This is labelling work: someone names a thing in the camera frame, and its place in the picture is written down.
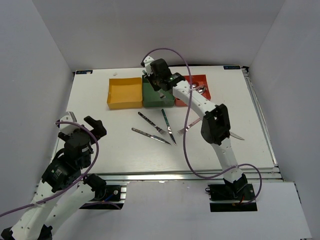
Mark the teal handled fork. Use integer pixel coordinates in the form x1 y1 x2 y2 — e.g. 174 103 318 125
142 72 169 107

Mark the teal handled spoon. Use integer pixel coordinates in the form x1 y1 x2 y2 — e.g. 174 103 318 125
196 85 207 95

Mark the black patterned handle knife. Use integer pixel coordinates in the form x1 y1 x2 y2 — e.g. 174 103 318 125
131 127 171 146

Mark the pink handled fork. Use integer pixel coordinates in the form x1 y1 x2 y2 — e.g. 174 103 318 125
177 118 201 136

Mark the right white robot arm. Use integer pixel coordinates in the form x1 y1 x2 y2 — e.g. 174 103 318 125
141 56 248 200

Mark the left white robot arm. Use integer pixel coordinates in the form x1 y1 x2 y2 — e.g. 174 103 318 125
0 115 107 240

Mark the green paper box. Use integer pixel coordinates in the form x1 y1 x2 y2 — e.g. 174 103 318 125
142 76 175 108

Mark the red paper box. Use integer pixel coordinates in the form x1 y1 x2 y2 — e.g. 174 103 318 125
174 74 211 107

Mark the yellow paper box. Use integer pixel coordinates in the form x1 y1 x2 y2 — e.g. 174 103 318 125
106 77 143 110

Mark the left blue corner label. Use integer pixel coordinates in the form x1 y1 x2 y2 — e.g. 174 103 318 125
75 69 93 75

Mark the blue corner label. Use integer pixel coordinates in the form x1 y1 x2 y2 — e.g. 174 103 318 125
75 69 93 75
223 65 241 70

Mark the right blue corner label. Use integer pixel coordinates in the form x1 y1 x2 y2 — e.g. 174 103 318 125
223 65 241 70

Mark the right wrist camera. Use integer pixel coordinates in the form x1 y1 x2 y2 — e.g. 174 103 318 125
140 55 154 76

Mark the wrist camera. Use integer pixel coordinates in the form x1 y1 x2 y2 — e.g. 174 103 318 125
140 55 154 76
56 111 78 135

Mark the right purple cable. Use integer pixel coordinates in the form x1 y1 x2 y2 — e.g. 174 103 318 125
140 48 263 206

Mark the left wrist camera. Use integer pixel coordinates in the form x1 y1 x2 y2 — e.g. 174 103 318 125
56 111 78 135

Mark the teal handled knife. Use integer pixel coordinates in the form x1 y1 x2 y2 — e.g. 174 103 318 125
161 109 177 145

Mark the black patterned handle fork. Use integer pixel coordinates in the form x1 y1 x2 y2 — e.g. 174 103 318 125
137 111 167 136

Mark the pink handled knife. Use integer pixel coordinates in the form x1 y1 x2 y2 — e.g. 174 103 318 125
230 132 245 141

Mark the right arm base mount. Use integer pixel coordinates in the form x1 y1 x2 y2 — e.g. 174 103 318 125
205 184 258 213

